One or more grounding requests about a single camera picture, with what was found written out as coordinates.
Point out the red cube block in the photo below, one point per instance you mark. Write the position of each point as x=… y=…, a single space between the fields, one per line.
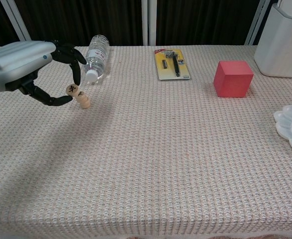
x=231 y=79

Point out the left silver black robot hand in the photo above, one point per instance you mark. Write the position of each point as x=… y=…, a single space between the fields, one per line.
x=14 y=66

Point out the wooden chess piece red character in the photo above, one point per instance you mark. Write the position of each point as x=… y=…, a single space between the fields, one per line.
x=84 y=102
x=85 y=106
x=83 y=98

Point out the white flip-lid trash bin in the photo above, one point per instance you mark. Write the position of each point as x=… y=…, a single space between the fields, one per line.
x=282 y=44

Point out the beige woven tablecloth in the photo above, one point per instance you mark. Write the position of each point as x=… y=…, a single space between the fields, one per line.
x=160 y=161

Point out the yellow razor blister pack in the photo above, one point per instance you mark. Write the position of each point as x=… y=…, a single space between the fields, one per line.
x=171 y=64

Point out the clear plastic water bottle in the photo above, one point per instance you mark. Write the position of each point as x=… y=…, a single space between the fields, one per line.
x=97 y=58

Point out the white metal frame post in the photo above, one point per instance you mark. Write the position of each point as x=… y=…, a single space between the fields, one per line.
x=145 y=22
x=17 y=22
x=257 y=22

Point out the wooden chess piece black character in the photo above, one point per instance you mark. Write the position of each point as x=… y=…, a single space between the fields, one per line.
x=81 y=94
x=71 y=89

